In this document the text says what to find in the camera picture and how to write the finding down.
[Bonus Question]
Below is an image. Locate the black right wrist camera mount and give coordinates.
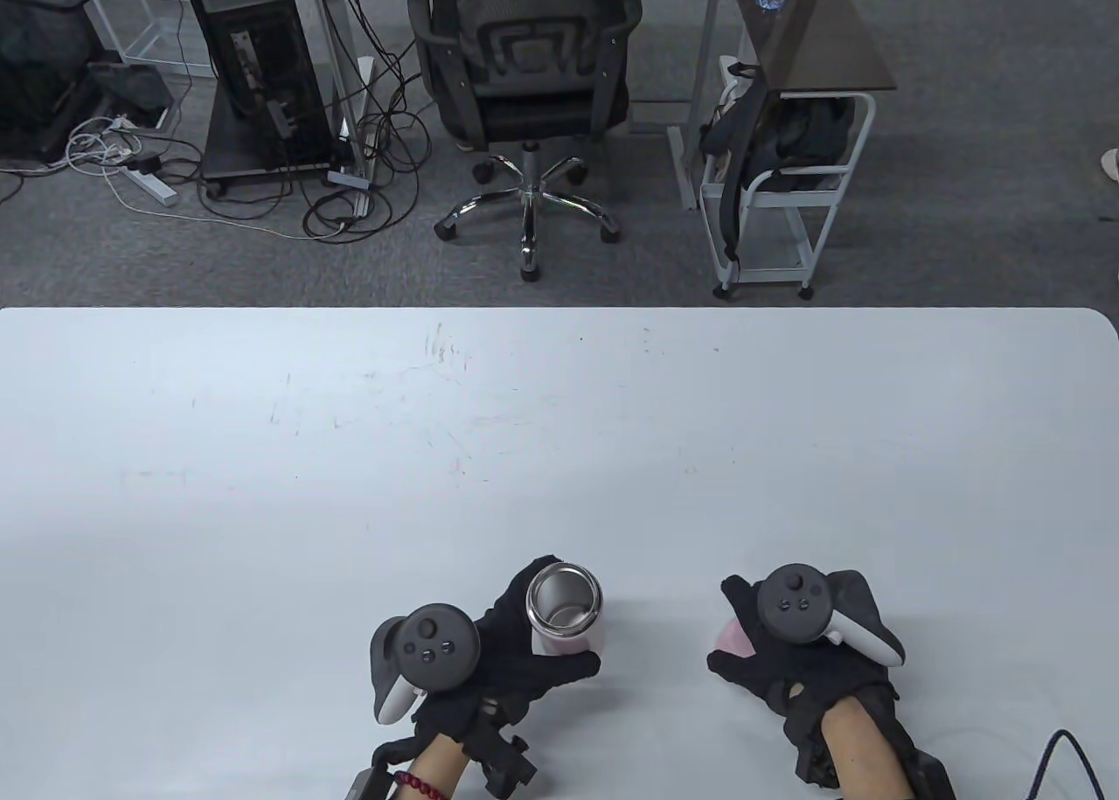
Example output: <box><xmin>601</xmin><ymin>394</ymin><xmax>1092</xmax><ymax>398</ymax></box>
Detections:
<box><xmin>899</xmin><ymin>746</ymin><xmax>959</xmax><ymax>800</ymax></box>

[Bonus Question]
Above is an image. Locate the grey white right hand controller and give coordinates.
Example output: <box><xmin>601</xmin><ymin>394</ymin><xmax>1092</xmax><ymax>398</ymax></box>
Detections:
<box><xmin>755</xmin><ymin>563</ymin><xmax>907</xmax><ymax>669</ymax></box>

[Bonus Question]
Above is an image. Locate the person's left hand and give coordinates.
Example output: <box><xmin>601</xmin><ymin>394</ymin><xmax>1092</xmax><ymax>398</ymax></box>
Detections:
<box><xmin>411</xmin><ymin>557</ymin><xmax>603</xmax><ymax>746</ymax></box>

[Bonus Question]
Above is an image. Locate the white cart with dark top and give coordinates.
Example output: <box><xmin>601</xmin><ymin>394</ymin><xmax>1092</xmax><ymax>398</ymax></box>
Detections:
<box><xmin>699</xmin><ymin>0</ymin><xmax>900</xmax><ymax>302</ymax></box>

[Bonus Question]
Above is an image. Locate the black mesh office chair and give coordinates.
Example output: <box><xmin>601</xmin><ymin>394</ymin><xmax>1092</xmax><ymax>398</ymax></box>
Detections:
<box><xmin>406</xmin><ymin>0</ymin><xmax>644</xmax><ymax>282</ymax></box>

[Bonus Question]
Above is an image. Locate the black flat stand base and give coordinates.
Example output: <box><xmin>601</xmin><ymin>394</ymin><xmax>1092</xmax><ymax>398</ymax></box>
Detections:
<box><xmin>87</xmin><ymin>62</ymin><xmax>177</xmax><ymax>129</ymax></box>

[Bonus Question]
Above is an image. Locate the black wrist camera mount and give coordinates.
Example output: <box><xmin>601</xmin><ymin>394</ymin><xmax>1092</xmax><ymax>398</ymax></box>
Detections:
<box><xmin>462</xmin><ymin>698</ymin><xmax>539</xmax><ymax>800</ymax></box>
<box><xmin>899</xmin><ymin>746</ymin><xmax>959</xmax><ymax>800</ymax></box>

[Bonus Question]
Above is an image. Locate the person's right hand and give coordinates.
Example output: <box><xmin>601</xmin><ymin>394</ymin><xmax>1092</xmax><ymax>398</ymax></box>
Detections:
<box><xmin>706</xmin><ymin>570</ymin><xmax>903</xmax><ymax>733</ymax></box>

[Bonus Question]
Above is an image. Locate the person's left forearm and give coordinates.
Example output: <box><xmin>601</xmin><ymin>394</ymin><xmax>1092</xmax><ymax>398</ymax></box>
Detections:
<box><xmin>406</xmin><ymin>730</ymin><xmax>479</xmax><ymax>800</ymax></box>

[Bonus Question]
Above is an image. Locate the white power strip with cables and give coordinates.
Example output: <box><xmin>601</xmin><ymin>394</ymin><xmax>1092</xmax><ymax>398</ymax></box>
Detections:
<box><xmin>48</xmin><ymin>113</ymin><xmax>164</xmax><ymax>178</ymax></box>

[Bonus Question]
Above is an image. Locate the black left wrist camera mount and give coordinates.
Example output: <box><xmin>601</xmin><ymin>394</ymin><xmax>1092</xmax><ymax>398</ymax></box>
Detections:
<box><xmin>462</xmin><ymin>698</ymin><xmax>539</xmax><ymax>800</ymax></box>

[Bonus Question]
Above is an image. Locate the black backpack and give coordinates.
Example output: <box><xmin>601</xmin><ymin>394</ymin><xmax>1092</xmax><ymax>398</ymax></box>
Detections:
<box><xmin>699</xmin><ymin>60</ymin><xmax>858</xmax><ymax>269</ymax></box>

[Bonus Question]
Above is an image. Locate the red bead bracelet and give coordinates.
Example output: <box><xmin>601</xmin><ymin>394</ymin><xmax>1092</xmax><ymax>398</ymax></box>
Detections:
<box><xmin>391</xmin><ymin>769</ymin><xmax>452</xmax><ymax>800</ymax></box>

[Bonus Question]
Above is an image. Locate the grey white hand controller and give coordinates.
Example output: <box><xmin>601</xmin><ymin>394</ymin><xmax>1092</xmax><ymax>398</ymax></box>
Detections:
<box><xmin>369</xmin><ymin>603</ymin><xmax>483</xmax><ymax>725</ymax></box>
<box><xmin>755</xmin><ymin>563</ymin><xmax>907</xmax><ymax>669</ymax></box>

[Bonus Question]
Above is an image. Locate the white wire rack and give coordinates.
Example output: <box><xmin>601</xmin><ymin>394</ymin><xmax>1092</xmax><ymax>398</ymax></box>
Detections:
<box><xmin>82</xmin><ymin>0</ymin><xmax>217</xmax><ymax>81</ymax></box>

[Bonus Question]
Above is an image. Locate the person's right forearm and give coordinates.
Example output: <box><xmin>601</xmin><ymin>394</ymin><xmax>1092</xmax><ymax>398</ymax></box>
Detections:
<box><xmin>820</xmin><ymin>693</ymin><xmax>916</xmax><ymax>800</ymax></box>

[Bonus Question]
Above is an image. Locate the black computer tower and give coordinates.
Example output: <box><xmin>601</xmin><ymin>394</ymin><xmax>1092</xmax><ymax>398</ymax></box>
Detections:
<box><xmin>174</xmin><ymin>0</ymin><xmax>339</xmax><ymax>199</ymax></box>

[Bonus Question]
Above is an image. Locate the pink thermos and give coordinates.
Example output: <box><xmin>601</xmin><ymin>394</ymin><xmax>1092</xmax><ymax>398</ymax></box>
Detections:
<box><xmin>525</xmin><ymin>561</ymin><xmax>607</xmax><ymax>659</ymax></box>

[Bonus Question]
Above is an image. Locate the grey white left hand controller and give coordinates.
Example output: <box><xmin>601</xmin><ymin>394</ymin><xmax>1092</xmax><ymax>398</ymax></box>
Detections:
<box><xmin>369</xmin><ymin>603</ymin><xmax>483</xmax><ymax>725</ymax></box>

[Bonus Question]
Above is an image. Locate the grey aluminium frame post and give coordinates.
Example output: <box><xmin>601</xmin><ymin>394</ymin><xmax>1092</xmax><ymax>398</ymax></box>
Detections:
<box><xmin>287</xmin><ymin>0</ymin><xmax>379</xmax><ymax>220</ymax></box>
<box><xmin>667</xmin><ymin>0</ymin><xmax>728</xmax><ymax>212</ymax></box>

